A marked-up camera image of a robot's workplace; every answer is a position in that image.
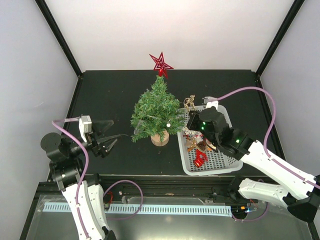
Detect gold merry christmas sign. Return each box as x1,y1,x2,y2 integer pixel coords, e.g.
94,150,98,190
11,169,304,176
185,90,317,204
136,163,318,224
177,95,197,114

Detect white string lights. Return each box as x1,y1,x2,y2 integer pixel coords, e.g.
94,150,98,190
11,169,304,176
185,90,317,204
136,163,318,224
144,89,172,127

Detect white perforated plastic basket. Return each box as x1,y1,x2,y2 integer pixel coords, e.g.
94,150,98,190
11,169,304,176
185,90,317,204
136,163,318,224
176,104,243,176

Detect small green christmas tree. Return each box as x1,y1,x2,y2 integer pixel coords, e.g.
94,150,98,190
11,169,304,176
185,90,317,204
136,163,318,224
130,76,185,144

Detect red star ornament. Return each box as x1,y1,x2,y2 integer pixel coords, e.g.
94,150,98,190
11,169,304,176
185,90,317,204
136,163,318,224
149,52,174,79

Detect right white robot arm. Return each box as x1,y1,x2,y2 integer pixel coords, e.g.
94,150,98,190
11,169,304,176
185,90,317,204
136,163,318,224
186,106,320,223

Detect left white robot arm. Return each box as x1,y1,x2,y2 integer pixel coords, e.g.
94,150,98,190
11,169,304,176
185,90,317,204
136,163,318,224
40,115,121,240

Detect pine cone ornament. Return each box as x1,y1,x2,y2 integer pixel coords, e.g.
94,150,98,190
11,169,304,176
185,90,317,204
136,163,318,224
197,141,207,152

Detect red reindeer ornament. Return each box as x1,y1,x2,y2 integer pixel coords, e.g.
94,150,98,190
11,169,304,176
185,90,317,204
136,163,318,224
195,149,208,162

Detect clear light battery box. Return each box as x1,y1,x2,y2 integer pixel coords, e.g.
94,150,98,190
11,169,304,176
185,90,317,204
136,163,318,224
133,119,145,136

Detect red gift box ornament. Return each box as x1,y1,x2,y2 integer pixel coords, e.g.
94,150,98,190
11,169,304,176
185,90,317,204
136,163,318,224
193,158,205,168

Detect right circuit board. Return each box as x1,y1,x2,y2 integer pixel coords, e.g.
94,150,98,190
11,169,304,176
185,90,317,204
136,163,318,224
231,203,258,213

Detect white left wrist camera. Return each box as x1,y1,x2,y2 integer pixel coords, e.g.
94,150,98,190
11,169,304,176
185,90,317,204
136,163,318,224
78,115,92,143

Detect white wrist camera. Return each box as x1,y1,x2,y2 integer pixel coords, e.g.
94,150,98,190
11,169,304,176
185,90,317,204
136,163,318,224
202,96,219,110
78,115,92,143

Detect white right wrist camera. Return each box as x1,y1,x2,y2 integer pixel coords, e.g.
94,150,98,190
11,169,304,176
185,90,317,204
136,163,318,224
202,96,219,110

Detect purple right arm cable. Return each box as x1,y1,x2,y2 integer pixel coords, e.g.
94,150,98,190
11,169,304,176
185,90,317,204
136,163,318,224
212,86,320,222

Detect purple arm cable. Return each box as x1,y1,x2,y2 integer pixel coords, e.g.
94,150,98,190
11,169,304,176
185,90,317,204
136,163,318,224
51,117,144,240
212,86,320,222

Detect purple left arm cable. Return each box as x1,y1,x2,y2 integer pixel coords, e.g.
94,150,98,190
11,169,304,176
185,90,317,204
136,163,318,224
51,117,144,240

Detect white slotted cable duct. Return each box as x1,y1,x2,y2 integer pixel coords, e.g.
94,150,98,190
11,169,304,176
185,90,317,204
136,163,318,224
42,201,233,218

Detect left black frame post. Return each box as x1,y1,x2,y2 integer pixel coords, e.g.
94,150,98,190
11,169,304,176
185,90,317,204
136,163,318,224
35,0,82,78

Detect black frame post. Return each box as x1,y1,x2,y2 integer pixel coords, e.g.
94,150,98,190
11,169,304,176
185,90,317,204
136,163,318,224
255,0,305,77
35,0,82,78

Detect right black frame post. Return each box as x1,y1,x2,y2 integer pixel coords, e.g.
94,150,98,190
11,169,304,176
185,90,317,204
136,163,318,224
255,0,305,77

